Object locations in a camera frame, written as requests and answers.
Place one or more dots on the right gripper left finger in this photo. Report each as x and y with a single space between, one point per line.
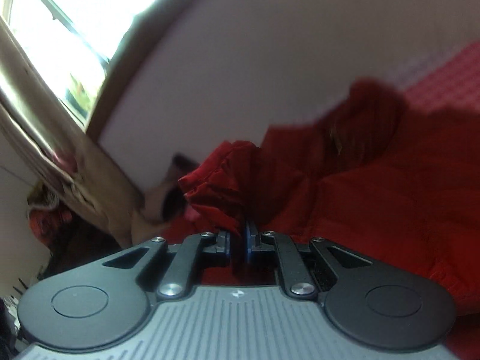
104 302

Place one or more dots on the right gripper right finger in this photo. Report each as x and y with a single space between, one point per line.
370 302

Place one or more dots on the red puffer jacket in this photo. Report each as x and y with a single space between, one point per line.
377 174

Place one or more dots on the brown folded cloth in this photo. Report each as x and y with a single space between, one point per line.
163 202

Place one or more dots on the dark wooden dresser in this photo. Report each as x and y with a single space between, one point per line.
74 244

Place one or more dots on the red patterned object on dresser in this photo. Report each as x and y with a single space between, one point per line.
46 214

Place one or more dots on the beige patterned curtain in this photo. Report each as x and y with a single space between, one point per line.
58 151

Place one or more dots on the pink checked bed sheet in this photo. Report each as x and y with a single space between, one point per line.
447 79

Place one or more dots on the wooden window frame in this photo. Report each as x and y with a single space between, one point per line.
65 62

